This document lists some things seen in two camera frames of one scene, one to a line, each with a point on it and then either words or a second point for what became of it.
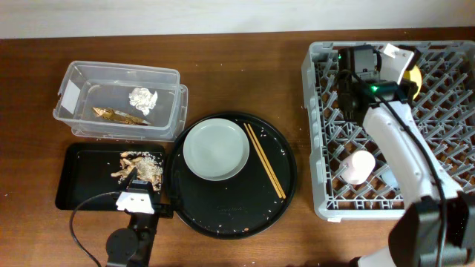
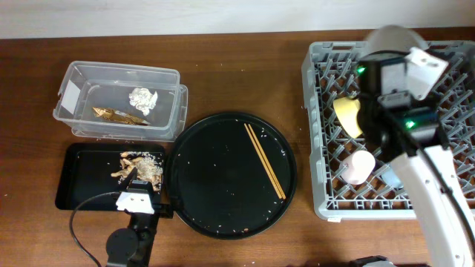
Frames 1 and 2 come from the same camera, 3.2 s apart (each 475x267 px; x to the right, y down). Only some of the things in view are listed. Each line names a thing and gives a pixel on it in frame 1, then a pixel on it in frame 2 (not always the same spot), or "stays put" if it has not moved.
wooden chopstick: (263, 160) stays put
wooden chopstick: (266, 161) stays put
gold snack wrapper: (119, 116) stays put
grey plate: (216, 149) to (392, 38)
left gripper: (131, 176) stays put
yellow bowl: (414, 75) to (346, 110)
